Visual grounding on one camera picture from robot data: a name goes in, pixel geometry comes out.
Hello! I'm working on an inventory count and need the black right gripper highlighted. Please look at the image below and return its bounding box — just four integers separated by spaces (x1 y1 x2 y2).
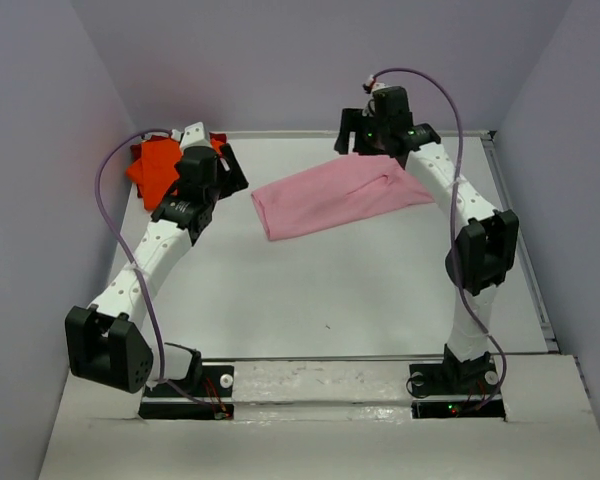
336 108 391 156

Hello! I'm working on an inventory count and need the pink t shirt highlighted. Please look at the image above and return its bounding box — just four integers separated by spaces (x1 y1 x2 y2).
251 154 434 241

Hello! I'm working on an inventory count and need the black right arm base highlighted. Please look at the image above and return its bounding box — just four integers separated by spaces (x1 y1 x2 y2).
405 363 506 420

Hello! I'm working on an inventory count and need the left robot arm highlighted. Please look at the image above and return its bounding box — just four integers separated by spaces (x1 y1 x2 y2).
65 143 249 395

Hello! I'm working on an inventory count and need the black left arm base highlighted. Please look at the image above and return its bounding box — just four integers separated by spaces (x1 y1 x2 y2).
138 363 235 421

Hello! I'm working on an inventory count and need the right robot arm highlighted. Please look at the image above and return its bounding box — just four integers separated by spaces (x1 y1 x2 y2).
335 81 519 398

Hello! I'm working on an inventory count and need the dark red folded t shirt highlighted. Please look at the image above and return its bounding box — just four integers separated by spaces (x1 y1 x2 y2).
130 130 229 201

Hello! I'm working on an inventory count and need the orange folded t shirt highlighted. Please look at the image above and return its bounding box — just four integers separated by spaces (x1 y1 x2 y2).
126 136 181 211

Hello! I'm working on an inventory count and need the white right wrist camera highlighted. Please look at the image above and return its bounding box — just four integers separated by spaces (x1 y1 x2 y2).
362 75 377 116

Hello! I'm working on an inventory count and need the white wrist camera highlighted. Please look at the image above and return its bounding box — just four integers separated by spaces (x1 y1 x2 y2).
170 122 212 152
362 75 377 116

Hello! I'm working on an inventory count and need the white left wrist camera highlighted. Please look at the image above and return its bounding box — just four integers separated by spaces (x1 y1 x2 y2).
170 122 212 152

